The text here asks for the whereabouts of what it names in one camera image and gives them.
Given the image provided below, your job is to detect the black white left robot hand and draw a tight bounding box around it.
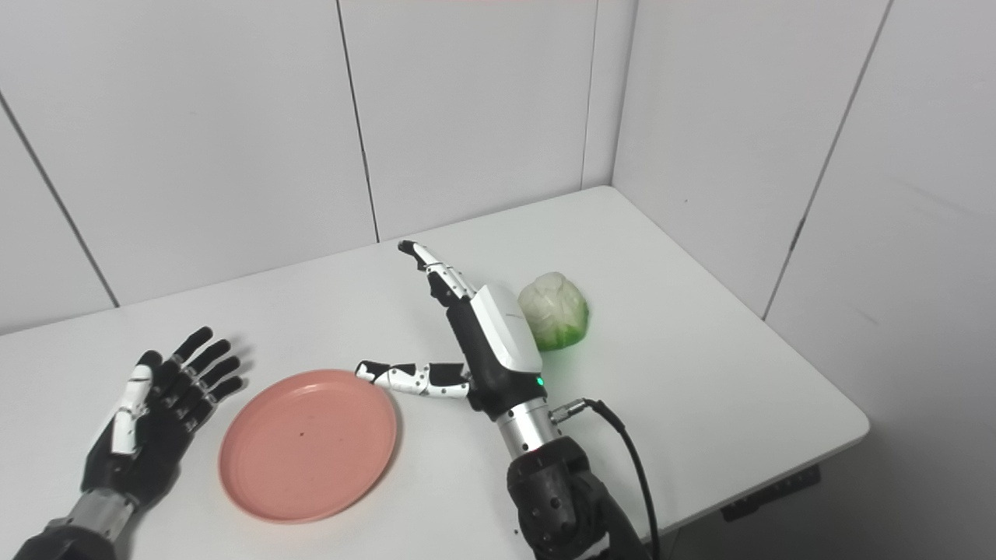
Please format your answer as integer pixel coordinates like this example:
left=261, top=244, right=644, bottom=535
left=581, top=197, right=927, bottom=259
left=80, top=327, right=244, bottom=511

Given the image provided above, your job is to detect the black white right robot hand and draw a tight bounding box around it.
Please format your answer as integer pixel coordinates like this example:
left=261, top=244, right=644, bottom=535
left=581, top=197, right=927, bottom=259
left=356, top=240, right=545, bottom=422

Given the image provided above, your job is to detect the green white toy cabbage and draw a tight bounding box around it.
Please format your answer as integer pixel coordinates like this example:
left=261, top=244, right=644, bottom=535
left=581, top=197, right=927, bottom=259
left=517, top=272, right=590, bottom=352

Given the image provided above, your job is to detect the pink round plate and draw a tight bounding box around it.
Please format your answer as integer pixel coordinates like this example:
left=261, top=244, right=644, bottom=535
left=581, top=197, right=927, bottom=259
left=219, top=369, right=398, bottom=523

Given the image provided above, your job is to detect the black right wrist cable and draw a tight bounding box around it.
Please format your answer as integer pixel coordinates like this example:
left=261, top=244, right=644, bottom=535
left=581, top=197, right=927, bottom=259
left=549, top=398, right=663, bottom=560

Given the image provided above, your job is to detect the black under-table bracket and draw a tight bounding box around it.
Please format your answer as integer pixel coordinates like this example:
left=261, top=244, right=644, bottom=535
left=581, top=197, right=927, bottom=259
left=721, top=464, right=822, bottom=523

